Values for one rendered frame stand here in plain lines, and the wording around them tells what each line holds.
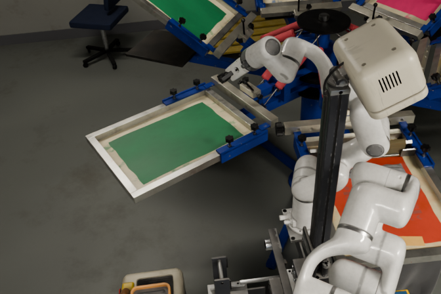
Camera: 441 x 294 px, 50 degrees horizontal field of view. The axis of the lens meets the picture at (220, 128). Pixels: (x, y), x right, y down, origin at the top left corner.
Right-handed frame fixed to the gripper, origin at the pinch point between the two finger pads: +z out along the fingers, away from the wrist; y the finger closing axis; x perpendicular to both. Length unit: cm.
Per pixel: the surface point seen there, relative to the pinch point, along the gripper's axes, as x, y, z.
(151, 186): -25, -27, 76
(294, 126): -46, 47, 63
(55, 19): 148, 87, 419
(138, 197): -25, -35, 76
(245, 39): 4, 88, 116
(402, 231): -97, 30, 12
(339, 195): -77, 29, 35
